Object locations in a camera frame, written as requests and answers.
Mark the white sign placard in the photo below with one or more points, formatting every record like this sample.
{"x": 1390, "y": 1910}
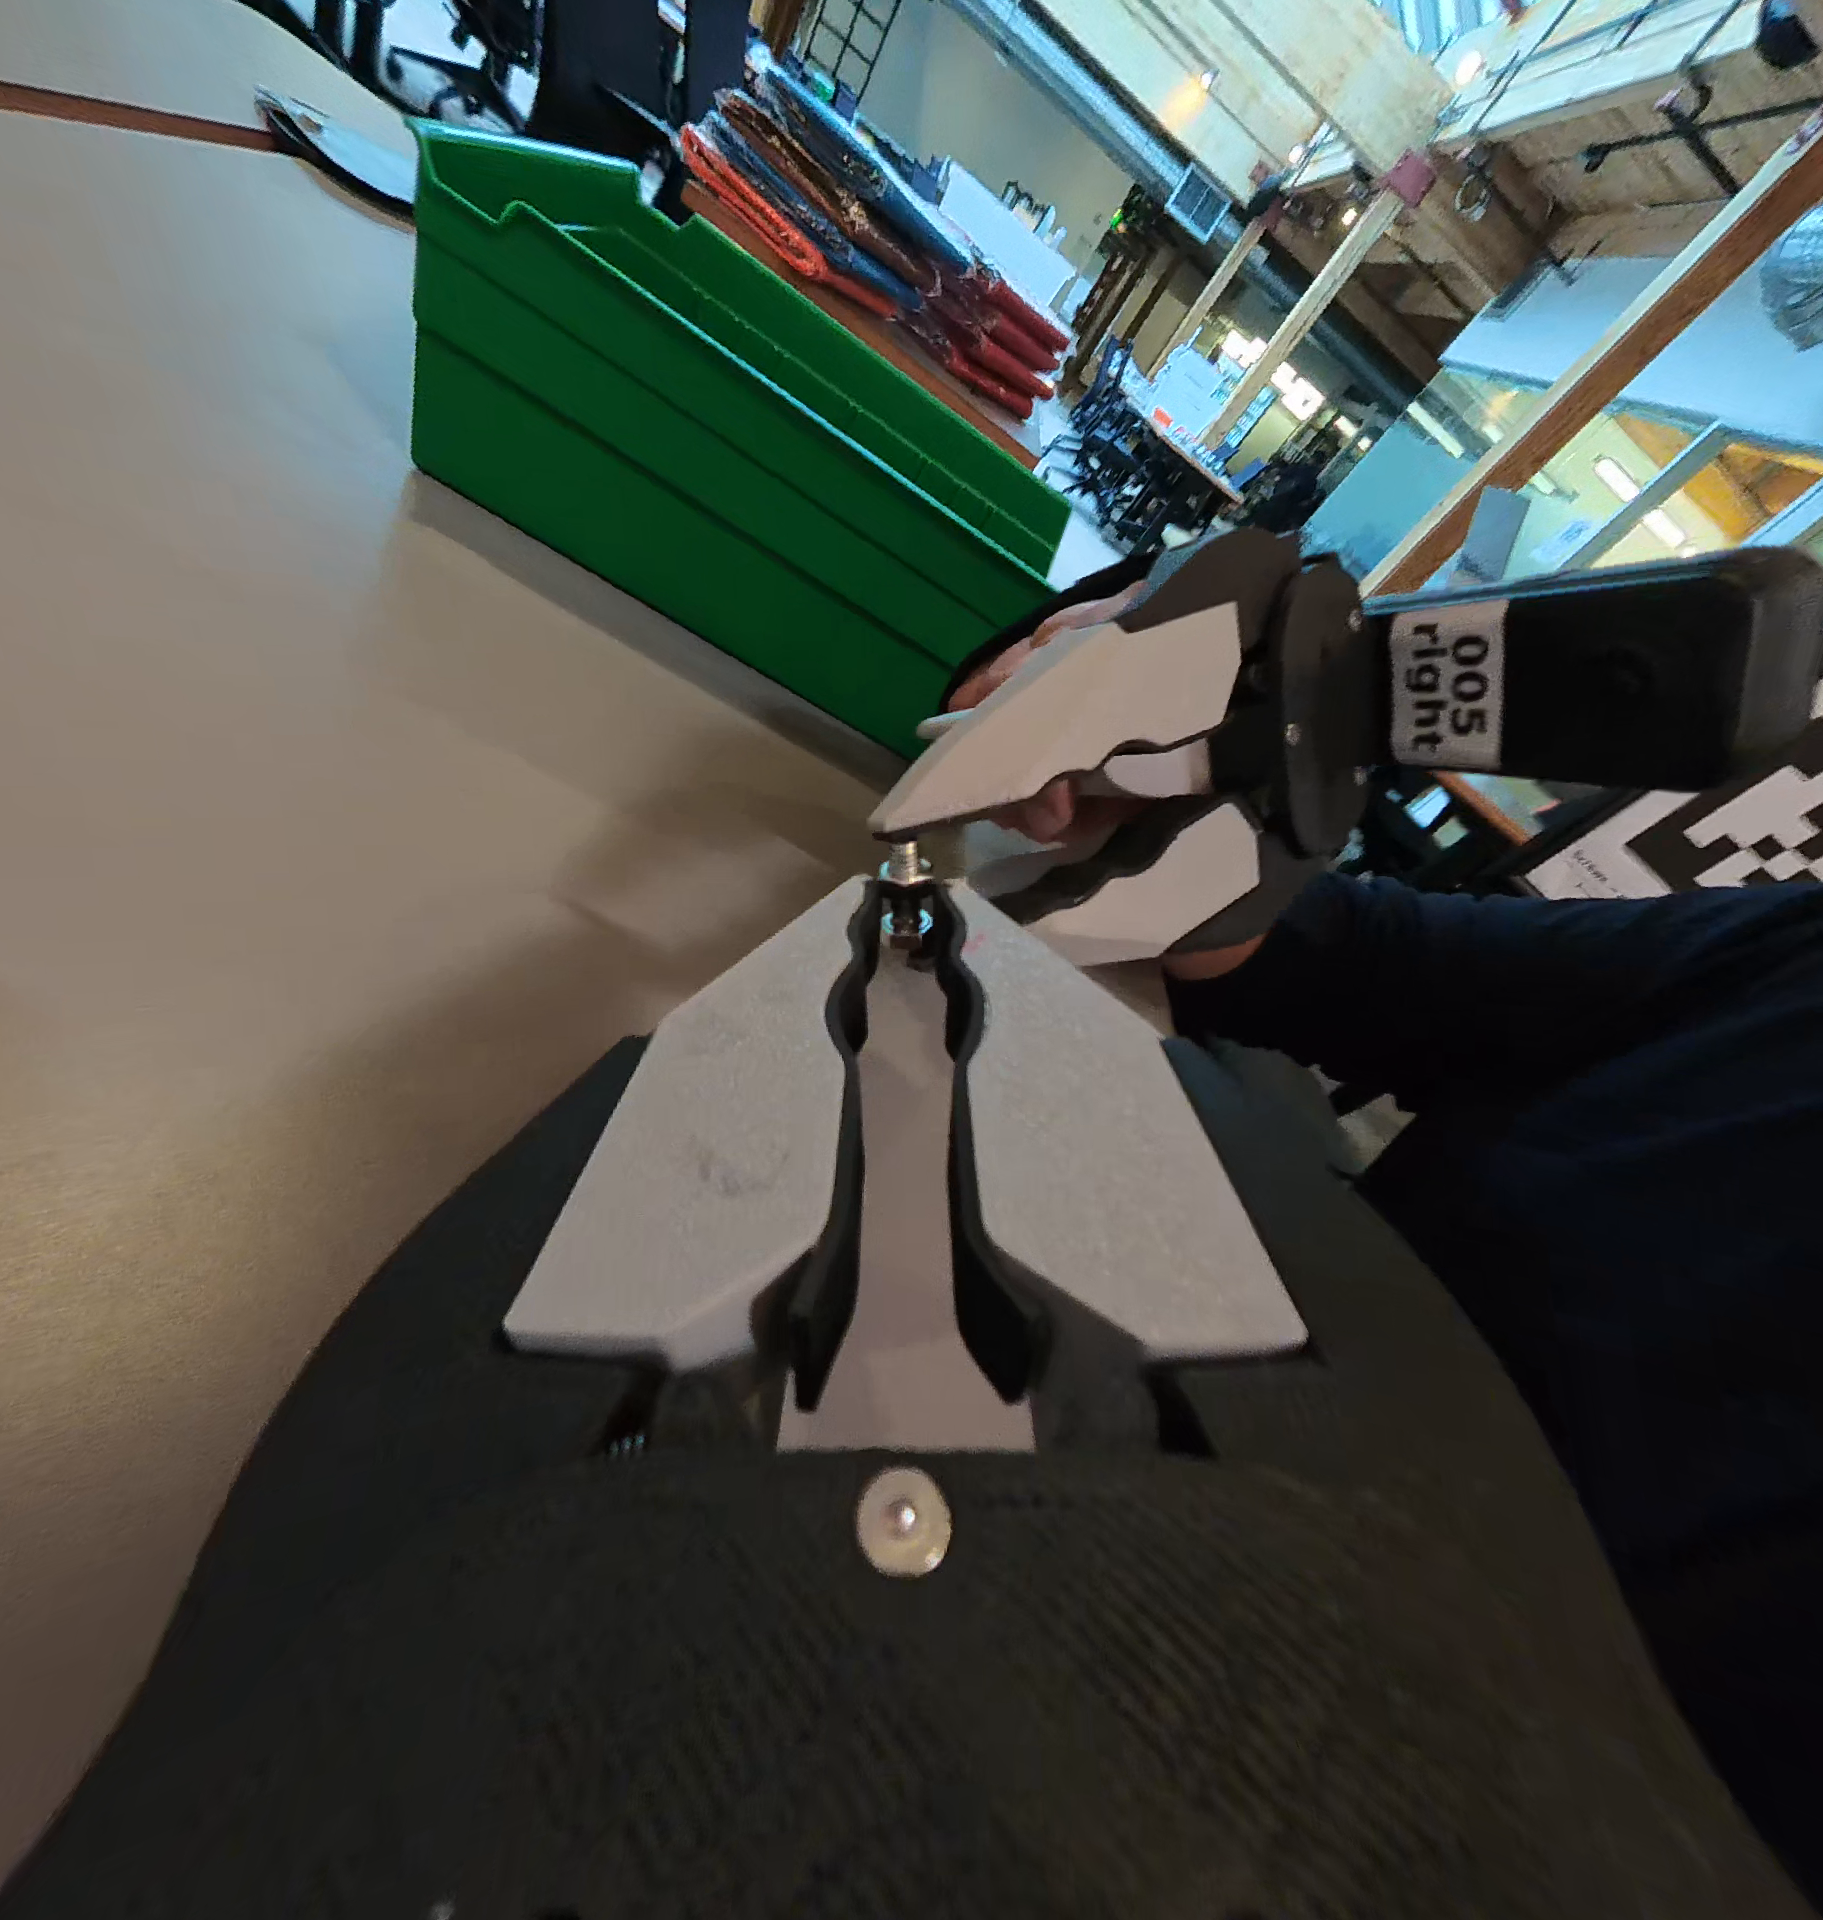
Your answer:
{"x": 1494, "y": 531}

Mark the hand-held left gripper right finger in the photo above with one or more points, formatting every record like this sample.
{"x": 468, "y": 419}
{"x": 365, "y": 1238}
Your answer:
{"x": 1136, "y": 1186}

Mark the black white marker sign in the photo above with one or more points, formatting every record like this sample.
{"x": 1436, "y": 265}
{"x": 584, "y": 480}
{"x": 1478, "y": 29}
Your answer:
{"x": 1751, "y": 825}

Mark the medium steel hex bolt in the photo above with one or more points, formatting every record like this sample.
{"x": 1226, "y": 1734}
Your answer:
{"x": 907, "y": 930}

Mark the stack of folded cloths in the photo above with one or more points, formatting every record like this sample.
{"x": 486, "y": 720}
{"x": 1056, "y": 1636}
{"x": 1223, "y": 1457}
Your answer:
{"x": 851, "y": 225}

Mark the person's right forearm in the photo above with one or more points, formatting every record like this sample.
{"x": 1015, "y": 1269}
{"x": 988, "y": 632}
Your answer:
{"x": 1450, "y": 975}

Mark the black office chair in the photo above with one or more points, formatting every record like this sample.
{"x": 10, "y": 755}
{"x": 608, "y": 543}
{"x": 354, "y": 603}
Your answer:
{"x": 590, "y": 66}
{"x": 714, "y": 36}

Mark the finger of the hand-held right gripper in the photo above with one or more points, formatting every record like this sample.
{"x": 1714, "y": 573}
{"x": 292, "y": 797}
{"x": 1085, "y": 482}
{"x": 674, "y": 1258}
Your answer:
{"x": 1090, "y": 706}
{"x": 1165, "y": 900}

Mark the person's right hand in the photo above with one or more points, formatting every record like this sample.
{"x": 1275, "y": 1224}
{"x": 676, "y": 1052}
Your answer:
{"x": 1070, "y": 813}

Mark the green plastic bin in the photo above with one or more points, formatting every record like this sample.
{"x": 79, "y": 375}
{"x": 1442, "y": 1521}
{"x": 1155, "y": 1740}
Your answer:
{"x": 627, "y": 450}

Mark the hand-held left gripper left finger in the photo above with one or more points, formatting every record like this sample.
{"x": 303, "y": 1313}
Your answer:
{"x": 687, "y": 1186}

